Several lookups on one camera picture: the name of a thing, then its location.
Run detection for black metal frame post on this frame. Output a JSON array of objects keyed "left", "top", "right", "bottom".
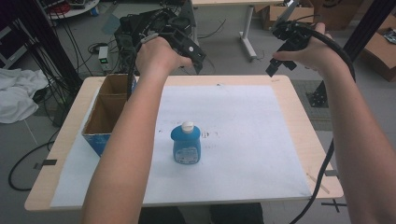
[
  {"left": 307, "top": 0, "right": 391, "bottom": 109},
  {"left": 12, "top": 0, "right": 84, "bottom": 91}
]

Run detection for white paper sheet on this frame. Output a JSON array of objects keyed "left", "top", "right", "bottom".
[{"left": 49, "top": 84, "right": 313, "bottom": 209}]

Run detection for grey tape strip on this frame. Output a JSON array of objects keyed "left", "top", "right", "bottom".
[{"left": 33, "top": 159, "right": 59, "bottom": 171}]

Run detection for person's right hand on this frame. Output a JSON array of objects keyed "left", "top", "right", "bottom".
[{"left": 272, "top": 22, "right": 347, "bottom": 77}]

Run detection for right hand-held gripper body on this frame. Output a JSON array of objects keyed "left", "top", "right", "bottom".
[{"left": 269, "top": 0, "right": 313, "bottom": 63}]

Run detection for round white table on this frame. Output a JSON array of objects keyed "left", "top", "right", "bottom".
[{"left": 39, "top": 0, "right": 101, "bottom": 21}]

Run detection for black floor cable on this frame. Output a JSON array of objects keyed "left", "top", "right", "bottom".
[{"left": 7, "top": 130, "right": 61, "bottom": 192}]

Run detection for person's dark trousers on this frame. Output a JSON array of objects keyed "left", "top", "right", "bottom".
[{"left": 137, "top": 203, "right": 266, "bottom": 224}]

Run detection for person's left hand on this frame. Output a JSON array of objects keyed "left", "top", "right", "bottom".
[{"left": 134, "top": 35, "right": 194, "bottom": 81}]

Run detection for thick black gripper cable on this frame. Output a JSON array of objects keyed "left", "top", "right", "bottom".
[{"left": 288, "top": 23, "right": 357, "bottom": 224}]

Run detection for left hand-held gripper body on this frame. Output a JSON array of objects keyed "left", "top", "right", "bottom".
[{"left": 148, "top": 23, "right": 207, "bottom": 68}]

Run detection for white desk leg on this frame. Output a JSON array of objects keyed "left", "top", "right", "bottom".
[{"left": 238, "top": 4, "right": 260, "bottom": 62}]

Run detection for cardboard box blue sides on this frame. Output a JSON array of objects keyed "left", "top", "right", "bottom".
[{"left": 80, "top": 73, "right": 138, "bottom": 158}]

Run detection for white power supply box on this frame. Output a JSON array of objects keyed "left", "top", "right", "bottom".
[{"left": 97, "top": 45, "right": 110, "bottom": 65}]

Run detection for large cardboard box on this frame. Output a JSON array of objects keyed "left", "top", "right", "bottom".
[{"left": 360, "top": 13, "right": 396, "bottom": 83}]

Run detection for blue bottle with white cap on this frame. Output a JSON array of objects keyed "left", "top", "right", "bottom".
[{"left": 170, "top": 120, "right": 202, "bottom": 165}]

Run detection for white cloth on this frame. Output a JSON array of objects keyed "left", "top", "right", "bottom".
[{"left": 0, "top": 67, "right": 50, "bottom": 125}]

